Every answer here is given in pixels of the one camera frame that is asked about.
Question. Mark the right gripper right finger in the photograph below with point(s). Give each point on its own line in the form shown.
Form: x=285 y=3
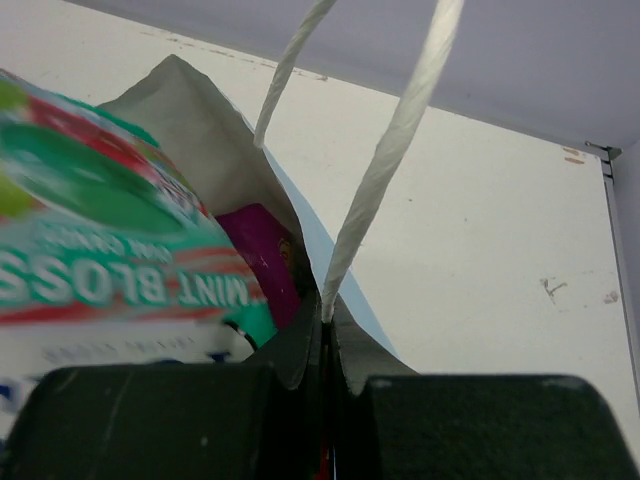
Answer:
x=391 y=422

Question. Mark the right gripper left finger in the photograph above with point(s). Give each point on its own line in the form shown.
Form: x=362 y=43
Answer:
x=257 y=419

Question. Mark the green red snack packet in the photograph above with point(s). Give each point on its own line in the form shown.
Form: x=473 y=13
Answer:
x=107 y=254

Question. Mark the light blue paper bag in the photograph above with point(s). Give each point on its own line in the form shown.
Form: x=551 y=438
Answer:
x=226 y=159

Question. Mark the purple snack packet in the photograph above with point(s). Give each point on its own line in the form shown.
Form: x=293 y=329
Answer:
x=267 y=247

